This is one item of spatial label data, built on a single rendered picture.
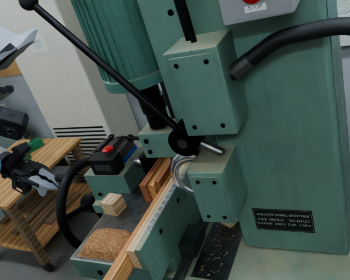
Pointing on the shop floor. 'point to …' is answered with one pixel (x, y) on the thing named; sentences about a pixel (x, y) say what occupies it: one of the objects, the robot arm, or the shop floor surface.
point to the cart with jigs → (33, 202)
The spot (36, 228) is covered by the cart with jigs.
